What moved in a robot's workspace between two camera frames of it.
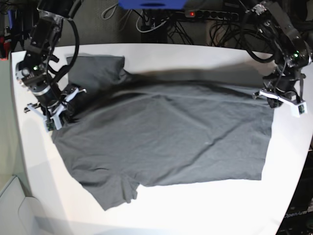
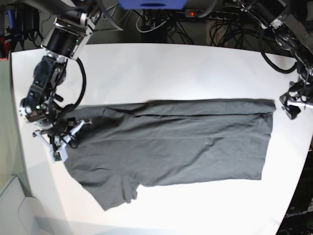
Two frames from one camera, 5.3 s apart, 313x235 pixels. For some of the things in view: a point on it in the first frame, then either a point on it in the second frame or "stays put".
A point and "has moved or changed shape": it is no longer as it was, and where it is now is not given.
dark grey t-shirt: (125, 131) has moved or changed shape
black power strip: (209, 14) stays put
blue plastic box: (152, 4) stays put
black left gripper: (54, 113) -> (64, 133)
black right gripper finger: (274, 103) -> (292, 111)
